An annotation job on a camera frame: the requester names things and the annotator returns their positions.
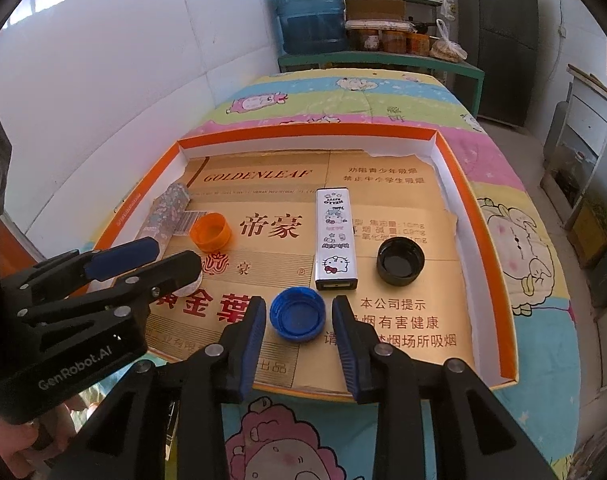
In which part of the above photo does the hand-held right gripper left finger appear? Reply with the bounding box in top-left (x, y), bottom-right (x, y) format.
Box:
top-left (48, 296), bottom-right (268, 480)

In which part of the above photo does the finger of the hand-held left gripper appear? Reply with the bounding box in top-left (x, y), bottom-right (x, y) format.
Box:
top-left (1, 238), bottom-right (159, 307)
top-left (18, 250), bottom-right (203, 329)

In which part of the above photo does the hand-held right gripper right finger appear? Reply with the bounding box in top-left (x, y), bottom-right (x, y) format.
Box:
top-left (332, 295), bottom-right (557, 480)

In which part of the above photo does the white bottle cap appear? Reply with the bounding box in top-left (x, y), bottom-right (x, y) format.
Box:
top-left (176, 272), bottom-right (203, 297)

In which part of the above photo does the orange bottle cap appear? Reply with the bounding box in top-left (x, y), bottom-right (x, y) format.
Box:
top-left (190, 212), bottom-right (233, 251)

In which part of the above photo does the blue bottle cap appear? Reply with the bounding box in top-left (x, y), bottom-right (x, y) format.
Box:
top-left (268, 286), bottom-right (327, 343)

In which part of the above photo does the floral print slim box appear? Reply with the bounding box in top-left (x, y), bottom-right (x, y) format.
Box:
top-left (136, 182), bottom-right (190, 251)

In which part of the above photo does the black bottle cap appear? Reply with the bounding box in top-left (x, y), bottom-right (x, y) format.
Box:
top-left (376, 240), bottom-right (425, 283)

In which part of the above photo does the white cartoon print slim box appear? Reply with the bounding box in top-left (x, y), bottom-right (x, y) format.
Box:
top-left (315, 187), bottom-right (360, 292)

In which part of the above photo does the orange shallow tray box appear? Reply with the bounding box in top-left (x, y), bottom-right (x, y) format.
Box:
top-left (88, 125), bottom-right (518, 391)

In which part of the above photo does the person's left hand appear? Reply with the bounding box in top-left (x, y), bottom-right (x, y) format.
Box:
top-left (0, 400), bottom-right (84, 466)

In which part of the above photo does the gold printed cardboard sheet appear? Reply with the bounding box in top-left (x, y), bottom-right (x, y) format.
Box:
top-left (144, 149), bottom-right (477, 403)

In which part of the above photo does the cartoon printed blanket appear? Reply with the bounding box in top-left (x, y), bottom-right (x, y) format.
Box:
top-left (98, 69), bottom-right (584, 480)

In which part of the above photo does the blue water jug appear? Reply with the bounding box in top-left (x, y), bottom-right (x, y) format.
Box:
top-left (272, 0), bottom-right (347, 55)

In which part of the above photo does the green metal table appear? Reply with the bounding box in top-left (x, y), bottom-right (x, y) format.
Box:
top-left (278, 51), bottom-right (485, 116)

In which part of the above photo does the green plant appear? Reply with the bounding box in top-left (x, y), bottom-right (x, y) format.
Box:
top-left (581, 187), bottom-right (607, 233)

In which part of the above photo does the clear lidded food container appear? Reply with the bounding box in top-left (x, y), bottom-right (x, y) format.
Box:
top-left (346, 20), bottom-right (384, 52)

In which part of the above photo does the white plastic bag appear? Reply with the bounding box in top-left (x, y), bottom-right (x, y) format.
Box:
top-left (429, 19), bottom-right (468, 62)

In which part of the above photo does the brown cardboard box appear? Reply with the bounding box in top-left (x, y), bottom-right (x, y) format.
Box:
top-left (344, 0), bottom-right (407, 21)

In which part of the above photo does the white cabinet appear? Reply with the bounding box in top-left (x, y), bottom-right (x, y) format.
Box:
top-left (541, 65), bottom-right (607, 231)

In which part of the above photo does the dark grey refrigerator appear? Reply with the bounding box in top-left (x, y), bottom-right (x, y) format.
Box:
top-left (456, 0), bottom-right (540, 128)

